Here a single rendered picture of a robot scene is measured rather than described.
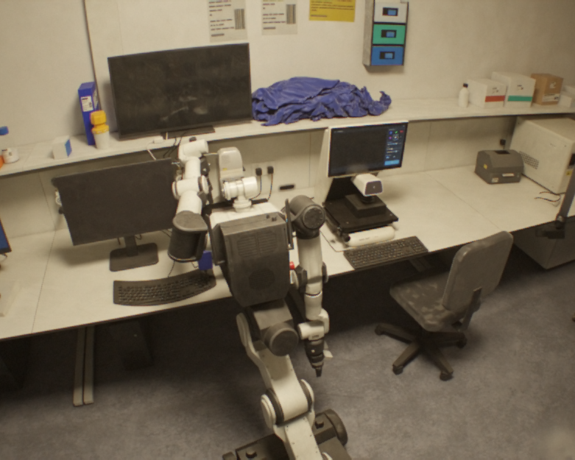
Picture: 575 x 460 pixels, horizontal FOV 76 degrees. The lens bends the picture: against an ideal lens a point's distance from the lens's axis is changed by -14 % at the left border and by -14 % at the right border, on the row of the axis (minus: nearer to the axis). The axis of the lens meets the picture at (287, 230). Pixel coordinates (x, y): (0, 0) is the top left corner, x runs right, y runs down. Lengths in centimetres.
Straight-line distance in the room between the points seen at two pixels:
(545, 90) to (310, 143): 194
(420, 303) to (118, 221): 159
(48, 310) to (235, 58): 152
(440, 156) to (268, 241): 208
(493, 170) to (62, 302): 278
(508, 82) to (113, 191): 264
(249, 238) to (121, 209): 86
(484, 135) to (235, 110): 197
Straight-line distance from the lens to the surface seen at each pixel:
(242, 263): 133
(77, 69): 245
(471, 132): 330
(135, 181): 194
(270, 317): 149
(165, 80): 219
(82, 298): 205
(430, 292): 241
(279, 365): 165
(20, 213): 266
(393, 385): 253
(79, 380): 268
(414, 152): 303
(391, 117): 253
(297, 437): 176
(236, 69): 223
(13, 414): 277
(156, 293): 192
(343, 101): 239
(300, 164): 264
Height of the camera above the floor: 198
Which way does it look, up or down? 33 degrees down
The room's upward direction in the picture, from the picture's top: straight up
